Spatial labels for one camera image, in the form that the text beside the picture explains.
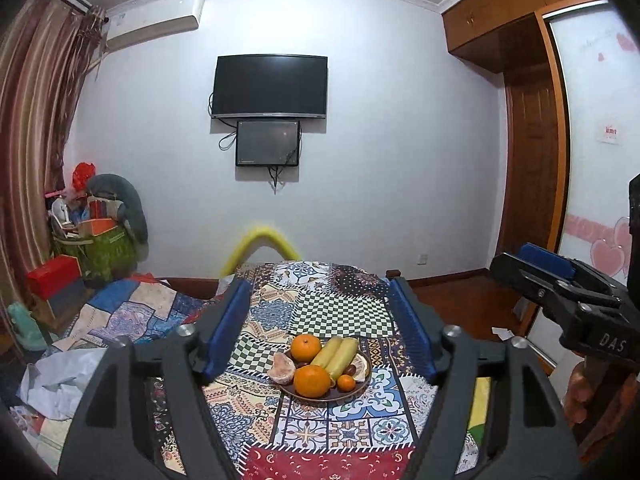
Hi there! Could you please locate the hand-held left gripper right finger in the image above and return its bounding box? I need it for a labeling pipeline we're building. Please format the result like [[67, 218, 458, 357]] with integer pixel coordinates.
[[386, 276, 583, 480]]

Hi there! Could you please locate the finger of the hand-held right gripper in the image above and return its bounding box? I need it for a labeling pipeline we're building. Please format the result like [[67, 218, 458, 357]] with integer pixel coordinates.
[[489, 252, 621, 331], [517, 242, 628, 302]]

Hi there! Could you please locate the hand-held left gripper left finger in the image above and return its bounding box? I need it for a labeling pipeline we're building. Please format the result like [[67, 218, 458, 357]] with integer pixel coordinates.
[[60, 279, 253, 480]]

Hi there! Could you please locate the large orange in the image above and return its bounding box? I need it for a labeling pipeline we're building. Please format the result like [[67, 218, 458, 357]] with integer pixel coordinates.
[[290, 334, 323, 363], [293, 365, 332, 399]]

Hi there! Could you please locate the brown round plate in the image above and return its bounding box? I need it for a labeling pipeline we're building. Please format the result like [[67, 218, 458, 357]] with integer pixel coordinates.
[[276, 347, 373, 403]]

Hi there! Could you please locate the person's right hand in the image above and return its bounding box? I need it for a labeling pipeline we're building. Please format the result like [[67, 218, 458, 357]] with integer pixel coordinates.
[[561, 360, 608, 428]]

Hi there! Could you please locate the patchwork patterned blanket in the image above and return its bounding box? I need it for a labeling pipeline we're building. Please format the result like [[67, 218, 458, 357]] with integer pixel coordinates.
[[50, 260, 481, 480]]

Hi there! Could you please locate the white sliding door with hearts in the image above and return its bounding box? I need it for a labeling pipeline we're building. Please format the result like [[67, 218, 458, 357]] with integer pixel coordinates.
[[530, 2, 640, 376]]

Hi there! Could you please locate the yellow curved chair back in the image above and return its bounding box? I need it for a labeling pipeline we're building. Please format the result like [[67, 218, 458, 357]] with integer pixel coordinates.
[[220, 225, 301, 278]]

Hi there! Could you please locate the yellow bed sheet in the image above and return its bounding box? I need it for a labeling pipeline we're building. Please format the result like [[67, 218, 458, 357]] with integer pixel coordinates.
[[467, 377, 493, 433]]

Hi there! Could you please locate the brown wooden wardrobe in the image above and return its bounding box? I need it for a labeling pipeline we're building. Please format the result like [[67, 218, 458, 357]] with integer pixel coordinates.
[[442, 0, 608, 281]]

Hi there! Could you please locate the green bag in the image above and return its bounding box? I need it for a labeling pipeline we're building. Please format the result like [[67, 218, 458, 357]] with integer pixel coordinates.
[[52, 225, 138, 281]]

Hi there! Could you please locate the grey-green plush cushion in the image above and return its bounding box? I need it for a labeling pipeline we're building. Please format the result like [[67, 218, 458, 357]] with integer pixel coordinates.
[[89, 174, 149, 241]]

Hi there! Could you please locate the orange box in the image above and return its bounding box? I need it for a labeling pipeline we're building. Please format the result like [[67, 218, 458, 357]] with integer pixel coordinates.
[[77, 217, 116, 238]]

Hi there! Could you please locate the white crumpled cloth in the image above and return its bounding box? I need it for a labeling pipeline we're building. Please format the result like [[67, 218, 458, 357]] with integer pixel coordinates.
[[20, 347, 108, 421]]

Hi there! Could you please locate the red box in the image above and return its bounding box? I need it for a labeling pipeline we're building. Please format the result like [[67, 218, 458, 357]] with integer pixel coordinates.
[[26, 255, 82, 298]]

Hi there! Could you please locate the teal cloth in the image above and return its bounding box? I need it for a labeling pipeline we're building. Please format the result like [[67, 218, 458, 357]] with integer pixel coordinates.
[[10, 302, 47, 352]]

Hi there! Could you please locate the red plastic bag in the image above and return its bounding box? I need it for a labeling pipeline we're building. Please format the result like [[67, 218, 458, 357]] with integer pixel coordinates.
[[72, 162, 96, 191]]

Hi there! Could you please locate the striped brown curtain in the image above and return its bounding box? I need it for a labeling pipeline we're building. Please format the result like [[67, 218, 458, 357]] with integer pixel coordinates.
[[0, 0, 106, 331]]

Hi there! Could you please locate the white air conditioner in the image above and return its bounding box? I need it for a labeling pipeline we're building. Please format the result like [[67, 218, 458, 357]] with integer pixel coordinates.
[[102, 0, 206, 53]]

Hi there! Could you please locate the small black wall monitor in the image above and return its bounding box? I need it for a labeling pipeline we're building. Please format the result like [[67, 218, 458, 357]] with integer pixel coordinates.
[[235, 119, 301, 167]]

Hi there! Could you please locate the large black wall television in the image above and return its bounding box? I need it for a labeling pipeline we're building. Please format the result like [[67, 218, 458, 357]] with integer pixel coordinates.
[[212, 54, 329, 120]]

